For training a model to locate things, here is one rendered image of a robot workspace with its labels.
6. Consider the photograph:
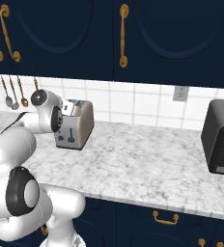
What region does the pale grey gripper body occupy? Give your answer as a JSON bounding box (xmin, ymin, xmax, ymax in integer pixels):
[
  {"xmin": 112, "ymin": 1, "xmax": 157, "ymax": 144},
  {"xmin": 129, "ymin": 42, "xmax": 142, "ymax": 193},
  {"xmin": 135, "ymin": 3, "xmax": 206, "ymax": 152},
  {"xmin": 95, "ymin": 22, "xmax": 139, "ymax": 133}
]
[{"xmin": 67, "ymin": 99, "xmax": 84, "ymax": 118}]

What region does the silver beige toaster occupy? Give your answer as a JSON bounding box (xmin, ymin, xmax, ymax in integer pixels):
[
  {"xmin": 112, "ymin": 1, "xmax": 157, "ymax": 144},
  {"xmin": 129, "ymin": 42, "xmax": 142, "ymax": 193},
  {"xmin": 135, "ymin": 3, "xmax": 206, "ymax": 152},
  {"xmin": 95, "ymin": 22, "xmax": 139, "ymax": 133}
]
[{"xmin": 53, "ymin": 99, "xmax": 96, "ymax": 151}]

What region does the black toaster lever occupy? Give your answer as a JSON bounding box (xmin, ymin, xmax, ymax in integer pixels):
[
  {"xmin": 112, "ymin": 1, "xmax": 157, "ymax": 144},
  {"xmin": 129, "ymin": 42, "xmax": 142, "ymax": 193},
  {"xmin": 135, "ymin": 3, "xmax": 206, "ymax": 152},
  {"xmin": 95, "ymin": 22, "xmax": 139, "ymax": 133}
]
[{"xmin": 67, "ymin": 127, "xmax": 76, "ymax": 144}]

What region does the black toaster oven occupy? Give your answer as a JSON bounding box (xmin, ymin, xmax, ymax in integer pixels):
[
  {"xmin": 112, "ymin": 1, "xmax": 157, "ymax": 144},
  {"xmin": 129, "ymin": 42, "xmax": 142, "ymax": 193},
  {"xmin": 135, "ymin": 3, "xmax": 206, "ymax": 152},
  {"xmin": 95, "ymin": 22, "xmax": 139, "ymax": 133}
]
[{"xmin": 200, "ymin": 98, "xmax": 224, "ymax": 177}]

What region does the hanging silver ladle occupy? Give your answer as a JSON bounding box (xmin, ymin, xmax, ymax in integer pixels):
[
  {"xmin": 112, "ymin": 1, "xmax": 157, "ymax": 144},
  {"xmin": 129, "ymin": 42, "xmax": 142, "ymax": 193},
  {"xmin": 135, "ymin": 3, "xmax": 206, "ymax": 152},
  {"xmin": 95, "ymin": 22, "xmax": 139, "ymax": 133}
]
[{"xmin": 8, "ymin": 75, "xmax": 20, "ymax": 111}]

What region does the hanging silver spoon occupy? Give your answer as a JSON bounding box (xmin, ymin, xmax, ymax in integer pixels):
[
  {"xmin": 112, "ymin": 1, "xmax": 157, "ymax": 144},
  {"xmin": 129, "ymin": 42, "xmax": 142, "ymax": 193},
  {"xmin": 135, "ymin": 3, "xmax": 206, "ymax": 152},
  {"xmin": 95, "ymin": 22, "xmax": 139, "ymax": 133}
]
[{"xmin": 0, "ymin": 74, "xmax": 14, "ymax": 109}]

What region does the navy base cupboard door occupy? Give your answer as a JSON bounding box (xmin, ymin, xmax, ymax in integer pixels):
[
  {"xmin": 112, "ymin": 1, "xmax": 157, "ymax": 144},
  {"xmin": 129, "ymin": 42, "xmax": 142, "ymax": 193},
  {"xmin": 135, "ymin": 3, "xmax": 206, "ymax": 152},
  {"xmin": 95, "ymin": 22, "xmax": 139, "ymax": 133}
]
[
  {"xmin": 72, "ymin": 196, "xmax": 119, "ymax": 247},
  {"xmin": 129, "ymin": 232, "xmax": 206, "ymax": 247}
]

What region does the navy drawer front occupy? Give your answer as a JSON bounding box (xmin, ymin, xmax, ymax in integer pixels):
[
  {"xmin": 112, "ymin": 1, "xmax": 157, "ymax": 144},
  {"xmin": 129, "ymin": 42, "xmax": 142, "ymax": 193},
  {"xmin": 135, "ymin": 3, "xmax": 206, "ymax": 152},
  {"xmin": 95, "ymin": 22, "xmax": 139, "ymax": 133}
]
[{"xmin": 115, "ymin": 201, "xmax": 222, "ymax": 240}]

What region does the hanging wooden-handled tool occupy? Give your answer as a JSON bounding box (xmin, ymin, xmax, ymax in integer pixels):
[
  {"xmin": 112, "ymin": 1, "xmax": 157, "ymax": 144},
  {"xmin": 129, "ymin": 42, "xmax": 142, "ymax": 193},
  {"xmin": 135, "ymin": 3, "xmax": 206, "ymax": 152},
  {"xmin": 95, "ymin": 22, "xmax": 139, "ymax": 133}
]
[{"xmin": 33, "ymin": 76, "xmax": 40, "ymax": 92}]

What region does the grey wall outlet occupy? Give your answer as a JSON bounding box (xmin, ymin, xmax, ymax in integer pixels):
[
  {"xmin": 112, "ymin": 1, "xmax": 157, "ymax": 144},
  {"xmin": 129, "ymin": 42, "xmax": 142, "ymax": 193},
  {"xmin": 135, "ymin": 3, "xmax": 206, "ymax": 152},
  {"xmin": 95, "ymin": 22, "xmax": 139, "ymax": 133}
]
[{"xmin": 173, "ymin": 85, "xmax": 190, "ymax": 102}]

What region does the brass drawer handle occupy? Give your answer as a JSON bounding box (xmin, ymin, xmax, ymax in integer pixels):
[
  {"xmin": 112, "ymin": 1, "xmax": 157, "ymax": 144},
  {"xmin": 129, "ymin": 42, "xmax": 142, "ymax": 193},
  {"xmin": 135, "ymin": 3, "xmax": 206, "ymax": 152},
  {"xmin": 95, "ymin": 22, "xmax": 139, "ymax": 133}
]
[{"xmin": 152, "ymin": 209, "xmax": 181, "ymax": 226}]

